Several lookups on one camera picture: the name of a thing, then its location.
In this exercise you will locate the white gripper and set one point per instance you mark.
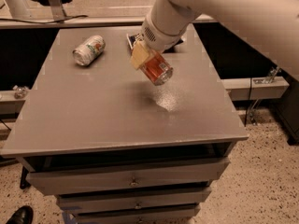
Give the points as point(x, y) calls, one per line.
point(156, 38)

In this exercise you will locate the red coke can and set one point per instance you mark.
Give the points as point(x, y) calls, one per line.
point(157, 69)

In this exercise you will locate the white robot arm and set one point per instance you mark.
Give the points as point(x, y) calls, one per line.
point(269, 26)

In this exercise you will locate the white green soda can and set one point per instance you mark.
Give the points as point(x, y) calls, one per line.
point(89, 50)

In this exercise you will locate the blue chip bag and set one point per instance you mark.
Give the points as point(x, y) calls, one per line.
point(132, 39)

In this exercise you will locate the grey drawer cabinet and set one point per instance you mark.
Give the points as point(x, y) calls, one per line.
point(109, 114)

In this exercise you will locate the small clear crumpled object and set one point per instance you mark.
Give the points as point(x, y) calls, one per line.
point(20, 92)

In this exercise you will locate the white pipe top left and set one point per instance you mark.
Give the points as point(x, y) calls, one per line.
point(18, 9)

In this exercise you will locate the top grey drawer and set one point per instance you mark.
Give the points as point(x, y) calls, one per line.
point(128, 176)

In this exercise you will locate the grey drawer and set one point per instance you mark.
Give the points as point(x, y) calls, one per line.
point(139, 216)
point(128, 176)
point(134, 200)

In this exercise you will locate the middle grey drawer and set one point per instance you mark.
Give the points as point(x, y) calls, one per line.
point(134, 200)

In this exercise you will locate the bottom grey drawer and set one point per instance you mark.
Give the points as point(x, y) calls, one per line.
point(139, 216)

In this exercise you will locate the black leather shoe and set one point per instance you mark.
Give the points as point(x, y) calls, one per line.
point(23, 215)

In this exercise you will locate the horizontal metal rail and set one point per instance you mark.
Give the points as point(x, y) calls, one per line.
point(79, 21)

